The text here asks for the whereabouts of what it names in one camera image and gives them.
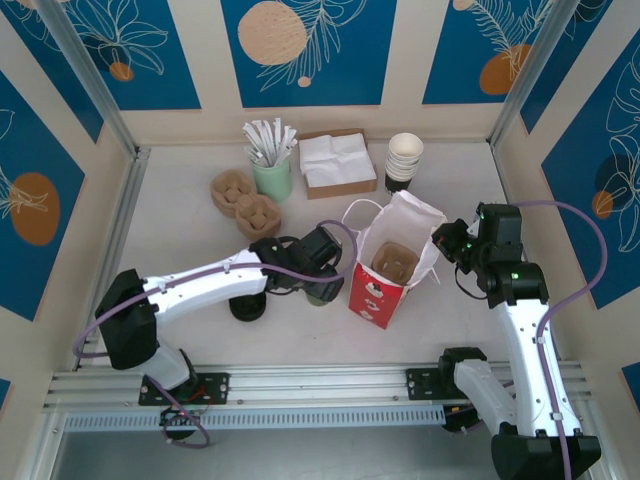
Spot grey slotted cable duct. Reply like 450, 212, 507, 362
63, 404, 447, 432

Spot stack of paper cups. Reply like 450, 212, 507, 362
383, 132, 425, 195

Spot aluminium frame post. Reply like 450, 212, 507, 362
488, 0, 586, 151
35, 0, 151, 161

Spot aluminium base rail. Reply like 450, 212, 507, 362
47, 363, 586, 409

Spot aluminium frame side rail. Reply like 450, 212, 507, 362
74, 147, 152, 371

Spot brown cardboard napkin box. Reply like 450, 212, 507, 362
298, 128, 379, 201

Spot white paper napkins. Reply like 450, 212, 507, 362
298, 133, 377, 187

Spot small electronics board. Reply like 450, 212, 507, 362
443, 404, 484, 435
158, 405, 207, 429

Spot mint green straw holder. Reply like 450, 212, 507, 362
251, 158, 294, 205

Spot black cup lid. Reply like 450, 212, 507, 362
228, 293, 268, 325

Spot white red paper bag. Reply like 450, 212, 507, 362
341, 189, 450, 331

